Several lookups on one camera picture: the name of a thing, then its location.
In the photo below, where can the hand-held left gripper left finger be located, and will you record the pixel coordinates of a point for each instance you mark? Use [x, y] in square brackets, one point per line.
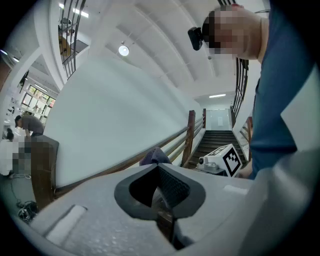
[95, 225]

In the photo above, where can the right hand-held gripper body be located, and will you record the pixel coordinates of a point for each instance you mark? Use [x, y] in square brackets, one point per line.
[232, 160]

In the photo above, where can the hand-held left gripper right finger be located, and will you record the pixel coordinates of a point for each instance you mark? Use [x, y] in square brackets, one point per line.
[215, 212]

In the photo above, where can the dark blue cloth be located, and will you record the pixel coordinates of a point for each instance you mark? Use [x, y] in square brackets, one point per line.
[156, 156]

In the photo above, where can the person's right forearm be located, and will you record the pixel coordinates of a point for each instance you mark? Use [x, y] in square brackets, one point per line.
[246, 172]

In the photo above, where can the dark staircase steps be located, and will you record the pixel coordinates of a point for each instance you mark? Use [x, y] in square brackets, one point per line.
[215, 140]

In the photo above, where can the wooden stair handrail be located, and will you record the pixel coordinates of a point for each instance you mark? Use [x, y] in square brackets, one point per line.
[249, 135]

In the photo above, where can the glass door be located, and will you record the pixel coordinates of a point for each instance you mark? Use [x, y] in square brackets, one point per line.
[212, 120]

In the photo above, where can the ceiling light strip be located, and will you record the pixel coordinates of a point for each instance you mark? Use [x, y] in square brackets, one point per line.
[80, 12]
[217, 96]

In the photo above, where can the black round floor device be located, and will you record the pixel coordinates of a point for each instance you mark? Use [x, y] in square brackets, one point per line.
[26, 211]

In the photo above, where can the person's blue shirt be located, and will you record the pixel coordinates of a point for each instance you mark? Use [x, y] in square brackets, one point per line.
[275, 100]

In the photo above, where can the black metal balustrade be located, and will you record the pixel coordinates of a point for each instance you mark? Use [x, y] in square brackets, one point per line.
[241, 82]
[70, 37]

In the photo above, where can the person's head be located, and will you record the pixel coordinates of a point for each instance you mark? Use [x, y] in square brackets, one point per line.
[252, 37]

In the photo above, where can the round ceiling lamp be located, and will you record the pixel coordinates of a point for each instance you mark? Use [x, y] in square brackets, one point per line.
[123, 50]

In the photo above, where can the black head camera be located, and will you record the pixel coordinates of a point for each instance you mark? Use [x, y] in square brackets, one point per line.
[195, 38]

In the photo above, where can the window with black frame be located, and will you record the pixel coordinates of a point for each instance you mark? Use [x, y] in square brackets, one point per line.
[37, 96]

